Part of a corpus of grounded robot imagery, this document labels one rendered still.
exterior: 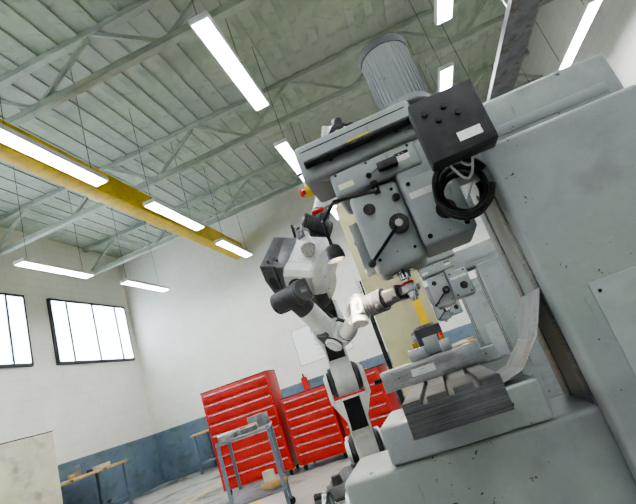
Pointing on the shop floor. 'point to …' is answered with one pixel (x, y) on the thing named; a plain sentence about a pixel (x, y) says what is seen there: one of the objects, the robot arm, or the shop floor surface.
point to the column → (587, 255)
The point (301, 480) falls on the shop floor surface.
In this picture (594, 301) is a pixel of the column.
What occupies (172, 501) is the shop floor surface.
